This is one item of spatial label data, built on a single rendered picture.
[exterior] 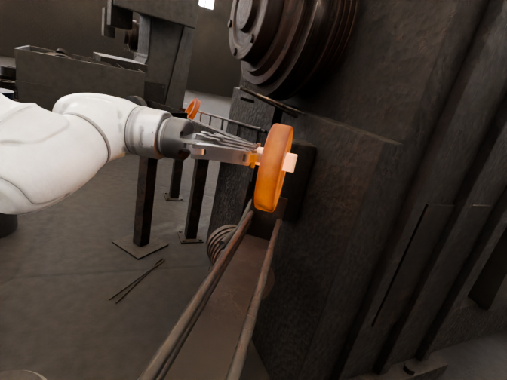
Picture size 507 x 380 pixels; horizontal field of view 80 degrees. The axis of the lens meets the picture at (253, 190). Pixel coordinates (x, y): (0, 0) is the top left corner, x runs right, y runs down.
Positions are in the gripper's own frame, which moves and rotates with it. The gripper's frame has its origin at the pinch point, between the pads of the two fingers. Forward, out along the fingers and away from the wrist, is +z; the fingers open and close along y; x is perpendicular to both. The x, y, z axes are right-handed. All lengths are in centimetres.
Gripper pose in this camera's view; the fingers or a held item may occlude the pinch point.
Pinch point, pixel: (275, 159)
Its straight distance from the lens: 53.6
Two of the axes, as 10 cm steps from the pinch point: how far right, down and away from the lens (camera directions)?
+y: -1.9, 3.1, -9.3
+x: 1.6, -9.3, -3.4
